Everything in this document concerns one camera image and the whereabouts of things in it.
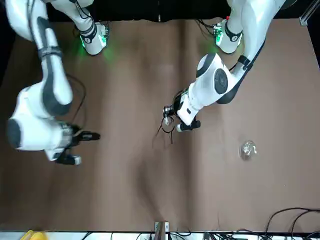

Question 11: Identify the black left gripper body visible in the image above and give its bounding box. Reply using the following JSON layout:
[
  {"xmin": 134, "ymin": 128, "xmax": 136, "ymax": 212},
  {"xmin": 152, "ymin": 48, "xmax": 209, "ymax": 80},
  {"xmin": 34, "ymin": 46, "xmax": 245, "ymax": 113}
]
[{"xmin": 171, "ymin": 89, "xmax": 190, "ymax": 117}]

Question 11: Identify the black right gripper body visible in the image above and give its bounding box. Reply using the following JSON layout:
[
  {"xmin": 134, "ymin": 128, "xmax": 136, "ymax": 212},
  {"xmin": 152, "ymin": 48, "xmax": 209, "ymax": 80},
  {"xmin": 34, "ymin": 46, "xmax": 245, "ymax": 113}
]
[{"xmin": 68, "ymin": 125, "xmax": 85, "ymax": 149}]

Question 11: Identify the black wire tripod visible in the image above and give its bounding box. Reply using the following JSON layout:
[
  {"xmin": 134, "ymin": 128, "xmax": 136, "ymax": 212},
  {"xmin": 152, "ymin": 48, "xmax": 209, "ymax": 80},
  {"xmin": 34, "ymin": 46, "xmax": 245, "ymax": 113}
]
[{"xmin": 152, "ymin": 115, "xmax": 177, "ymax": 149}]

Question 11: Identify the clear glass alcohol lamp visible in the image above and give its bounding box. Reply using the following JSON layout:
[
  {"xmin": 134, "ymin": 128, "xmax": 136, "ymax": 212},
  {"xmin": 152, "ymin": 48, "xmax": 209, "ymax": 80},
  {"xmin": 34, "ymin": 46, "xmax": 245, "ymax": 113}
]
[{"xmin": 239, "ymin": 139, "xmax": 258, "ymax": 161}]

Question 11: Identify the yellow plastic bag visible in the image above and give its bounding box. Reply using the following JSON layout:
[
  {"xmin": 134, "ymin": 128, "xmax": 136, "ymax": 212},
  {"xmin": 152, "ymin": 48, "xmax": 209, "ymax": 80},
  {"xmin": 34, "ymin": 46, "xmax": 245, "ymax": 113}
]
[{"xmin": 21, "ymin": 229, "xmax": 48, "ymax": 240}]

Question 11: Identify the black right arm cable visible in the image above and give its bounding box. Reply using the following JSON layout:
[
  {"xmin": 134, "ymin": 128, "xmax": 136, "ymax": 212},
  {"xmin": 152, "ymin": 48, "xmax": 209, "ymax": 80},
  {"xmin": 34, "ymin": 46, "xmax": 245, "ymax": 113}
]
[{"xmin": 63, "ymin": 73, "xmax": 87, "ymax": 128}]

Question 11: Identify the black left foot cable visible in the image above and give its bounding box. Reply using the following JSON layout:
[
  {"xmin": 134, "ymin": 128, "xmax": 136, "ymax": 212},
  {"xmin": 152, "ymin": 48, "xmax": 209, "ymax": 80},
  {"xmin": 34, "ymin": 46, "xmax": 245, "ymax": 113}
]
[{"xmin": 196, "ymin": 18, "xmax": 218, "ymax": 38}]

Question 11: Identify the aluminium profile post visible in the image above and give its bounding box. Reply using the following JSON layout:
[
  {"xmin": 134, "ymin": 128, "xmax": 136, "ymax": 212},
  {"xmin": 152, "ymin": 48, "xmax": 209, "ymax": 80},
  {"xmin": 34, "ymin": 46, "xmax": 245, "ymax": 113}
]
[
  {"xmin": 298, "ymin": 0, "xmax": 316, "ymax": 26},
  {"xmin": 154, "ymin": 220, "xmax": 170, "ymax": 240}
]

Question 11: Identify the black table cable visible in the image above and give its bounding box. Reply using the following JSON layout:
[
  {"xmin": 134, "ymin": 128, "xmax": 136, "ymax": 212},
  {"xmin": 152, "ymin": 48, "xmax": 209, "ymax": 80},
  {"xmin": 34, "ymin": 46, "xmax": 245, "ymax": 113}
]
[
  {"xmin": 265, "ymin": 207, "xmax": 320, "ymax": 233},
  {"xmin": 291, "ymin": 210, "xmax": 320, "ymax": 233}
]

